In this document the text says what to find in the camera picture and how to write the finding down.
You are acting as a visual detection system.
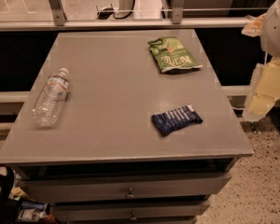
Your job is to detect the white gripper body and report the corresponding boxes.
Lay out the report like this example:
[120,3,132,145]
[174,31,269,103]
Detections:
[260,0,280,57]

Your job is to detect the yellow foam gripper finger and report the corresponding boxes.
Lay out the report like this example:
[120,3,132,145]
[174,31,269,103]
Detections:
[243,58,280,122]
[242,13,266,37]

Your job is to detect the clear plastic water bottle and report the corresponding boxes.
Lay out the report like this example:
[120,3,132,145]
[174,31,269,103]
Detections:
[33,68,69,127]

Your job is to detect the bottle on floor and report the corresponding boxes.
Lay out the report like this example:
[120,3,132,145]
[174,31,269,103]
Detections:
[17,209,47,222]

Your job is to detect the green chip bag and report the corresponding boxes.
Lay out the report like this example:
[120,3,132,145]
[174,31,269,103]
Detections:
[148,36,203,74]

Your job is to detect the blue snack packet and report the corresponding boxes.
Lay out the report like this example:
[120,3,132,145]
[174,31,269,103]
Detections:
[151,105,203,135]

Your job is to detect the grey drawer cabinet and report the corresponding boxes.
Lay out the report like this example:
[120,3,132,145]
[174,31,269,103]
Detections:
[0,29,253,224]

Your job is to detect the upper drawer knob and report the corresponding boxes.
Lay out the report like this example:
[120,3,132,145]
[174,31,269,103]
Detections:
[125,188,135,200]

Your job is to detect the drawer knob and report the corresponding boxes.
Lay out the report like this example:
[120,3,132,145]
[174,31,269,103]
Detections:
[125,188,135,200]
[129,212,137,221]

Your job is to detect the lower drawer knob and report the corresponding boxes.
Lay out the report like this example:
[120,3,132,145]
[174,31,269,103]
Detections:
[129,212,137,221]

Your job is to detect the metal frame railing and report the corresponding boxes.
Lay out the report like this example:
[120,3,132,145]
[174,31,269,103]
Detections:
[0,0,254,32]

